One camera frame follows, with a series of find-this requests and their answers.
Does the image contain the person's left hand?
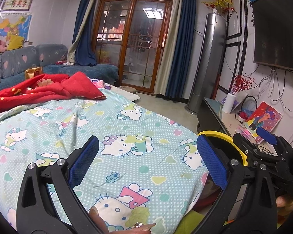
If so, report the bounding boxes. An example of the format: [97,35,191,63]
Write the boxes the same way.
[88,206,157,234]

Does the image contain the colourful bead painting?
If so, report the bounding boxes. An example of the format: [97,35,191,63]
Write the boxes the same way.
[245,102,283,145]

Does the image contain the black handle basket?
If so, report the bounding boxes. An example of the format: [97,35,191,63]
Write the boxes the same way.
[238,95,258,122]

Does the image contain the white ribbed vase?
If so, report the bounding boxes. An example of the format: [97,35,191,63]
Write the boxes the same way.
[222,93,236,114]

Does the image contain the white purple picture board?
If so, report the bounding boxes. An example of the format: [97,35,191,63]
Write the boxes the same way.
[220,91,249,114]

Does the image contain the yellow rim trash bin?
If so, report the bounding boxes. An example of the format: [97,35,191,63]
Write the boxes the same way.
[197,130,248,209]

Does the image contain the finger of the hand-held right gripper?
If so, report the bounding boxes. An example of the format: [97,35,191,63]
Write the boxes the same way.
[256,126,292,157]
[233,133,284,167]

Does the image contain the grey round stool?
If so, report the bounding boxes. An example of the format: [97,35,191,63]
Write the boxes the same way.
[120,85,137,94]

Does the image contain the red berry branches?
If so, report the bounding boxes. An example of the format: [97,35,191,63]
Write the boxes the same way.
[228,73,255,95]

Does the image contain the grey tower air conditioner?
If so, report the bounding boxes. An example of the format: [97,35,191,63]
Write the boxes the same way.
[185,13,227,115]

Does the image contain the cartoon cat printed blanket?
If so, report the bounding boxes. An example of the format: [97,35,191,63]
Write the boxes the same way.
[0,88,209,233]

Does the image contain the lime green object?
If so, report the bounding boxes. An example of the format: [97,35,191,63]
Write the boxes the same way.
[178,210,231,234]

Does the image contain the wall mounted television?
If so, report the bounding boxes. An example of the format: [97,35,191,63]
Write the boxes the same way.
[251,0,293,75]

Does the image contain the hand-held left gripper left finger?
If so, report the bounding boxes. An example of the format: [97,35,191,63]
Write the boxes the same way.
[16,136,105,234]

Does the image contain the yellow red artificial flowers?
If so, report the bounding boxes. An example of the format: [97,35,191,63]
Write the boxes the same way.
[201,0,235,14]

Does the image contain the blue heart print sofa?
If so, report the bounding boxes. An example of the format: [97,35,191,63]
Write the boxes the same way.
[0,44,120,95]

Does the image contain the yellow pillow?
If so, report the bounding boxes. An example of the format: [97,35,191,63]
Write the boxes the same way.
[8,34,25,51]

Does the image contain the dark hanging clothes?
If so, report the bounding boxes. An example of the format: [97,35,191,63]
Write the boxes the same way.
[105,4,127,29]

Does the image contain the yellow country map poster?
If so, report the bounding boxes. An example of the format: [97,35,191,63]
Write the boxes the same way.
[0,15,32,42]

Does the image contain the person's right hand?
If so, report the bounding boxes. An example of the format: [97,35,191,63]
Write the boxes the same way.
[276,194,293,216]

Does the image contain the gold gift box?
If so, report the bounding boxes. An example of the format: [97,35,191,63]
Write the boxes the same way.
[24,66,43,78]

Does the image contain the glass top television cabinet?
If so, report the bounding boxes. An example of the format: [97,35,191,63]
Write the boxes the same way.
[197,97,291,166]

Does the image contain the pink cloth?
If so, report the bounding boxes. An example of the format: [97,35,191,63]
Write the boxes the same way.
[88,77,105,90]

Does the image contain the wooden sliding glass door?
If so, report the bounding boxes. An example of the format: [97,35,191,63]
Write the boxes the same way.
[91,0,175,94]

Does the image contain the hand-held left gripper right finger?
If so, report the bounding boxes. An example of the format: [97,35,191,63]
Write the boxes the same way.
[195,135,277,234]

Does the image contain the clear bead organiser box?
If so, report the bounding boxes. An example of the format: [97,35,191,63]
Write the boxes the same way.
[234,123,253,138]

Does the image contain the black television cables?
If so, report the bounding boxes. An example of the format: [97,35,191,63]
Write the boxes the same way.
[256,65,293,110]

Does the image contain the red blanket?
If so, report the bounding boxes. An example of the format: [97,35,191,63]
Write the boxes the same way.
[0,72,107,116]

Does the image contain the blue beige curtain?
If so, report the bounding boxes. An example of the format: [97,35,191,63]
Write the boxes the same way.
[154,0,198,100]
[67,0,105,66]

